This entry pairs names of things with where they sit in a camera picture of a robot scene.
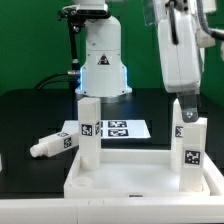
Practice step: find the white desk tabletop tray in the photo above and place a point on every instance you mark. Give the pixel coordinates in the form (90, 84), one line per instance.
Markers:
(127, 173)

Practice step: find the white L-shaped fence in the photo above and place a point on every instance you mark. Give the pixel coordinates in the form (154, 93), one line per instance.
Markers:
(129, 210)

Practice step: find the white marker sheet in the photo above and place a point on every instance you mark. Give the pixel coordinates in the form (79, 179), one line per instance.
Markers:
(124, 129)

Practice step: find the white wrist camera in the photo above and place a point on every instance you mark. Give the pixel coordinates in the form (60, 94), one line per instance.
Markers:
(205, 41)

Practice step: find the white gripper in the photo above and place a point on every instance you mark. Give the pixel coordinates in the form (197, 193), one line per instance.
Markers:
(180, 63)

